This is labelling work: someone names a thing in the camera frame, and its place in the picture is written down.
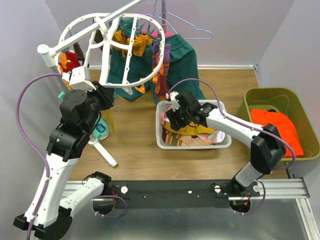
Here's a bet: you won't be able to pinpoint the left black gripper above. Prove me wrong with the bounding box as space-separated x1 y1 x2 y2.
78 79 115 133

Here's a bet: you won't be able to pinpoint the mustard yellow sock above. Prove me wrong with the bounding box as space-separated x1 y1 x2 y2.
104 110 116 133

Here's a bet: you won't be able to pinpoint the white round clip hanger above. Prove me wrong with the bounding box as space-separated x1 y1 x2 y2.
50 13 165 93

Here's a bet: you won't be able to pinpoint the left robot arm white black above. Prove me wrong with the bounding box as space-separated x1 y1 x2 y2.
13 81 114 240

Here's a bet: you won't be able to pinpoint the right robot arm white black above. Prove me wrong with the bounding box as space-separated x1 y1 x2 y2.
165 91 286 196

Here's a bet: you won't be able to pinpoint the pink socks in basket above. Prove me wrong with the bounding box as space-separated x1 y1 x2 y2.
160 112 226 147

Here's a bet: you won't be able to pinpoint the mustard yellow hanging socks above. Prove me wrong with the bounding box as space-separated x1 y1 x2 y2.
112 30 153 57

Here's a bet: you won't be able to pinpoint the white laundry basket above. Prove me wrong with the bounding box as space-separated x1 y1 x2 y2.
155 101 232 150

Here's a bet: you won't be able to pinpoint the purple striped hanging sock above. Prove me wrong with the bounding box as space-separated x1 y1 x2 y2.
152 43 171 100

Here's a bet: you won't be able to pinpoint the green trousers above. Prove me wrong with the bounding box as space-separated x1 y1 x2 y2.
107 19 207 102

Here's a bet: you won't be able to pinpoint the orange clothespin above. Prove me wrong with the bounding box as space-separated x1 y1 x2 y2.
135 83 146 94

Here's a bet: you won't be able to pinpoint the dark brown hanging sock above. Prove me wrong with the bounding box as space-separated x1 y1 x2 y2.
73 42 85 62

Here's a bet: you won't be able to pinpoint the red hanging garment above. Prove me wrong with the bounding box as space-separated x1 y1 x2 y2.
58 51 81 73

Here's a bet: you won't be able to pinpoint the white drying rack pole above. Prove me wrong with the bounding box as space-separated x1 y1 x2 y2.
37 0 157 170

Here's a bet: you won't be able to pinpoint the pink garment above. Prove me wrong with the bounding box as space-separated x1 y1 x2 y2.
150 32 174 43

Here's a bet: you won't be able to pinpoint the olive green plastic bin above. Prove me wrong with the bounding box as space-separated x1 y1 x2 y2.
237 86 320 166

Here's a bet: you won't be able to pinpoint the orange cloth in bin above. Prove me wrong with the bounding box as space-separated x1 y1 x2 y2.
250 109 305 158

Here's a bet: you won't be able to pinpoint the vertical metal pole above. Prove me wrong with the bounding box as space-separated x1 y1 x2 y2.
161 0 167 33

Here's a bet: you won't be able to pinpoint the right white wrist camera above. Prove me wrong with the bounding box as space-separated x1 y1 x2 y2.
165 91 180 111

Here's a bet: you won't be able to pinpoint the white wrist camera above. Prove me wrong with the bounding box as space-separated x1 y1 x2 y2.
62 66 96 92
165 91 180 111

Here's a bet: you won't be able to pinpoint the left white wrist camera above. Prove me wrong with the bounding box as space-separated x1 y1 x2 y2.
62 66 96 92

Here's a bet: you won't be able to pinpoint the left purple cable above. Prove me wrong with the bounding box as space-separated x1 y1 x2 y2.
15 72 65 240

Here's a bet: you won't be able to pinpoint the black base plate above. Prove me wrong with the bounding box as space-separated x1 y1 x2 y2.
111 179 260 209

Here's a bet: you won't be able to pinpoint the blue wire hanger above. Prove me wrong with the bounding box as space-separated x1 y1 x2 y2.
144 0 214 41

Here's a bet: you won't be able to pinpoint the aluminium rail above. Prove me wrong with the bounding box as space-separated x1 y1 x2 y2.
59 177 311 201

